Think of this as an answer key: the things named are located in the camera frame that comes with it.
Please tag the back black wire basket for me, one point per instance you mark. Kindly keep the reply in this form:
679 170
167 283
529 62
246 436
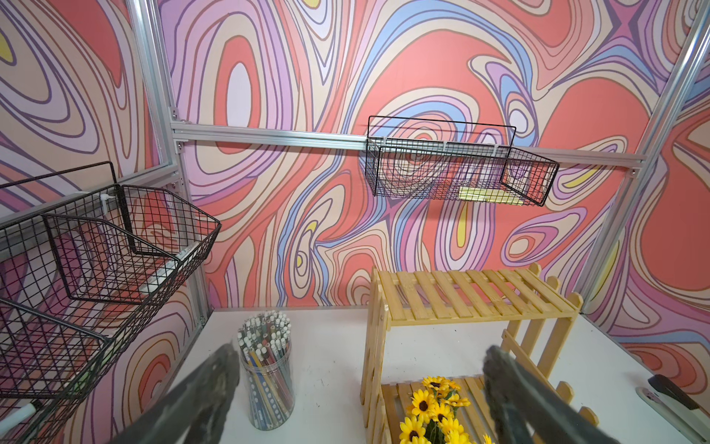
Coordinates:
431 158

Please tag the wooden two-tier shelf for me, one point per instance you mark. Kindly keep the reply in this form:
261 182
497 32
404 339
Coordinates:
532 317

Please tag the black wire basket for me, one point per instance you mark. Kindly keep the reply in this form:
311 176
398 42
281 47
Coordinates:
431 158
81 278

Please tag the yellow sticky notes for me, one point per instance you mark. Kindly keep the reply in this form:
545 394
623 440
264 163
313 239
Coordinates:
498 197

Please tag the white marker in basket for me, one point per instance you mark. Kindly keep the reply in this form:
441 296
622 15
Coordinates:
25 412

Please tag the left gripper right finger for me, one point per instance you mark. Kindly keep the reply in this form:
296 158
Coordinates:
521 405

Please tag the clear cup of pencils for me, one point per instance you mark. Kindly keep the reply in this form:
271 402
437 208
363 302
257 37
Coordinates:
265 345

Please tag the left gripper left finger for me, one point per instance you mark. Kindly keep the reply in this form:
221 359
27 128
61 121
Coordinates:
195 411

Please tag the sunflower pot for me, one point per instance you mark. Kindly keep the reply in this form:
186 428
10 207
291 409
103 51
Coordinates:
439 410

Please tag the grey black stapler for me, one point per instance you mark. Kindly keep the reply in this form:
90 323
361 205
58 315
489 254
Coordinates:
676 407

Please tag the left black wire basket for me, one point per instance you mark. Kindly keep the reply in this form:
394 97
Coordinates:
81 278

